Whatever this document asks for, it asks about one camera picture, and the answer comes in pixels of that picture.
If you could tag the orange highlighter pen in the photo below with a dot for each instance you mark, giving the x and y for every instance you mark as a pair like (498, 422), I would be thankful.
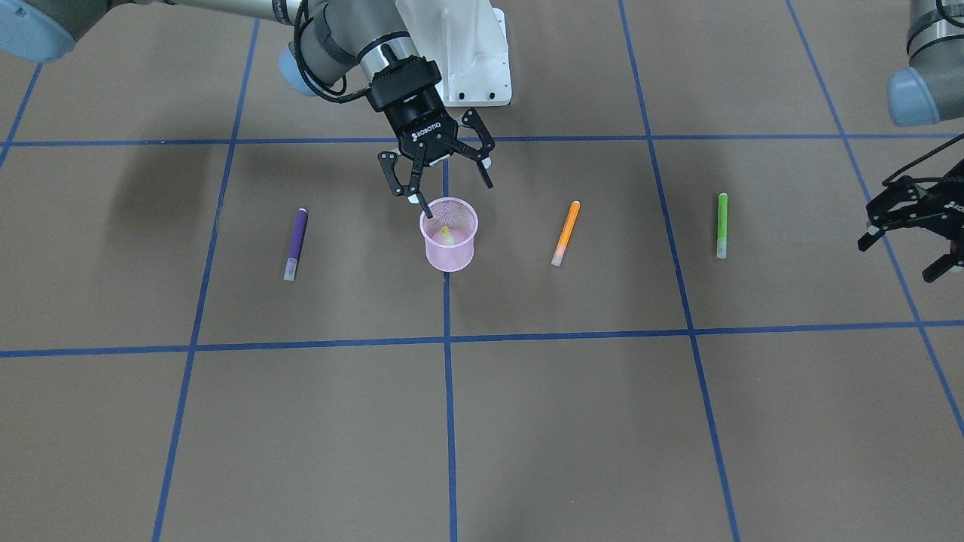
(566, 233)

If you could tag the brown paper table mat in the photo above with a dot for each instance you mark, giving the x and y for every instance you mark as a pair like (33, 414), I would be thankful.
(161, 382)

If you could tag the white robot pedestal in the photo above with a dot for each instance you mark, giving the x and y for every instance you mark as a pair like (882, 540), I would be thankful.
(468, 41)

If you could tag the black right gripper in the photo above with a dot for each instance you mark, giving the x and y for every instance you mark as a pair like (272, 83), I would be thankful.
(416, 118)

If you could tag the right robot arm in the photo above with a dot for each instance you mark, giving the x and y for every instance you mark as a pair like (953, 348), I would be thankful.
(343, 51)

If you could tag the purple highlighter pen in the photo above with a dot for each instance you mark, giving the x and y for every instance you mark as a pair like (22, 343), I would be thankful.
(295, 244)

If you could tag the green highlighter pen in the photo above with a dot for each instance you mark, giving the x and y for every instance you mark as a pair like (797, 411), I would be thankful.
(721, 242)

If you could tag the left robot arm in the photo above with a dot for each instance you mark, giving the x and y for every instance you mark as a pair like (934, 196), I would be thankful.
(928, 91)

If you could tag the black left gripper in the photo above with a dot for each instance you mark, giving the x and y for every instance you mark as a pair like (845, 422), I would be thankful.
(950, 211)

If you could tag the yellow highlighter pen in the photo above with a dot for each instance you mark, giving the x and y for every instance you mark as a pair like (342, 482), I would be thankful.
(446, 236)

